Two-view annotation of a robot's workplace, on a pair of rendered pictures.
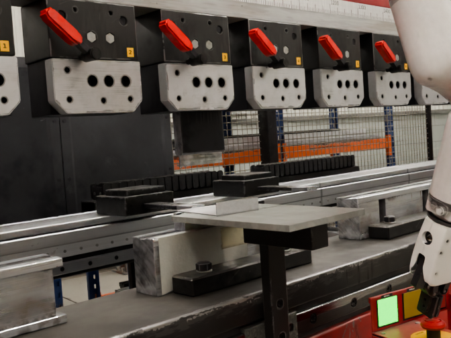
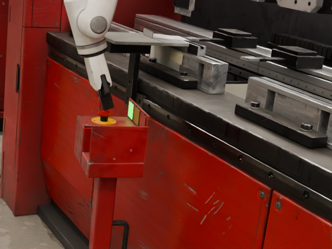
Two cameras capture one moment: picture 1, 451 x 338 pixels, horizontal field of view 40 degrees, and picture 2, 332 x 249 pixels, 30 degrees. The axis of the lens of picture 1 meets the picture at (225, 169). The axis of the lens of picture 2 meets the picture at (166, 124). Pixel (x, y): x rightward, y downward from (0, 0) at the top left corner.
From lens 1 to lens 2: 2.49 m
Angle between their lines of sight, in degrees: 100
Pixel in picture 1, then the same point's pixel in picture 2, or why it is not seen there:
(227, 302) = (123, 69)
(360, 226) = (247, 100)
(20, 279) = not seen: hidden behind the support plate
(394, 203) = (283, 102)
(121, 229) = (224, 51)
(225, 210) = (145, 32)
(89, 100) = not seen: outside the picture
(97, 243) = (215, 54)
